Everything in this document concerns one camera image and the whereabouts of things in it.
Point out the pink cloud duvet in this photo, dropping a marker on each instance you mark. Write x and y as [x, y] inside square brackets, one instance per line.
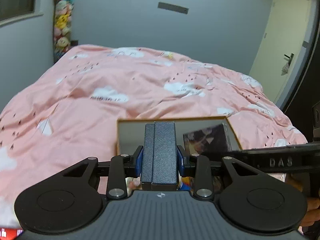
[71, 111]

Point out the navy textured case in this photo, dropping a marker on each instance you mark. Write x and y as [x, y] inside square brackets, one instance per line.
[159, 161]

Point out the dark photo card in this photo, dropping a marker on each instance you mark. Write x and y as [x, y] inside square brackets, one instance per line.
[213, 139]

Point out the person's right hand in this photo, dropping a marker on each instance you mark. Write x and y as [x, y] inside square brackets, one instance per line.
[313, 213]

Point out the grey wall plate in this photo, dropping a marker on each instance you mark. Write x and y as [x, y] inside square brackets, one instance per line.
[172, 7]

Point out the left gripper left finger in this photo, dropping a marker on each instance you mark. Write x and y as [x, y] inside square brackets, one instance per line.
[121, 167]

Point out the window with grey frame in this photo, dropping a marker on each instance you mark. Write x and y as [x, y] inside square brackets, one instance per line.
[18, 10]

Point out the black door handle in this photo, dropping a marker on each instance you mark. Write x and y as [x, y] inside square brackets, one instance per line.
[286, 67]

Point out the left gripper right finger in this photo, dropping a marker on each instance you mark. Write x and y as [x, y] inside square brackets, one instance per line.
[196, 166]

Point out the blue picture book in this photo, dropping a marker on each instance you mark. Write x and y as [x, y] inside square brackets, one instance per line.
[185, 184]

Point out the hanging plush toy organizer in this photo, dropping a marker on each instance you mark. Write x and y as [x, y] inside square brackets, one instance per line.
[62, 22]

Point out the cream door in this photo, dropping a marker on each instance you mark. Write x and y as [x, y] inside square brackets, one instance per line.
[284, 34]

